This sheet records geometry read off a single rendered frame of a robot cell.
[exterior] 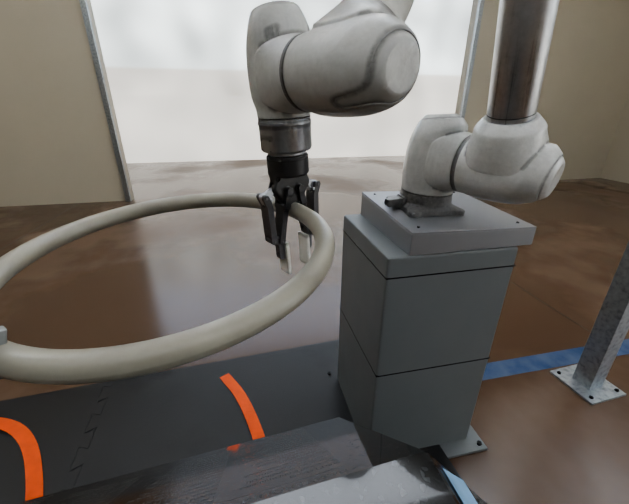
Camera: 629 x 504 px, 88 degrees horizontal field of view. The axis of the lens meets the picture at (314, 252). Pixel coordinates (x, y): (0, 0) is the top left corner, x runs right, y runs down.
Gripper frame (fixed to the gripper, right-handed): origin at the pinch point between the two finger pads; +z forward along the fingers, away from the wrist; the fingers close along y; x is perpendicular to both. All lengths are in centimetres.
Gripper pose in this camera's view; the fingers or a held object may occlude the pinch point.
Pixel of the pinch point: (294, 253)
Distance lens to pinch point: 67.7
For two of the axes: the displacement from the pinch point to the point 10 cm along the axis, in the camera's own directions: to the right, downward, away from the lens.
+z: 0.4, 8.9, 4.6
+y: -7.5, 3.3, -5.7
